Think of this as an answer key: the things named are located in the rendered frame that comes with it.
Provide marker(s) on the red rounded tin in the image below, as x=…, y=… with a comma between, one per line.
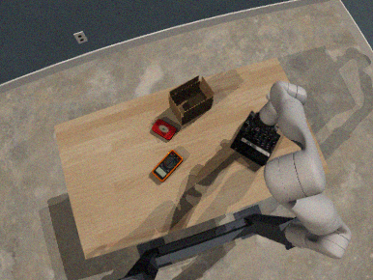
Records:
x=164, y=129

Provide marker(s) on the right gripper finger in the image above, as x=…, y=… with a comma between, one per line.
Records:
x=271, y=129
x=253, y=120

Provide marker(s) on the black lighting desk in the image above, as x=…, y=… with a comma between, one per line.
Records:
x=247, y=144

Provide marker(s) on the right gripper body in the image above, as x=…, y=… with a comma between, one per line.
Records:
x=257, y=117

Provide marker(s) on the orange digital multimeter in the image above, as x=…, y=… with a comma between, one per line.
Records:
x=167, y=165

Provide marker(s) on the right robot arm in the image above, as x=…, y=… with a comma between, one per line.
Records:
x=299, y=174

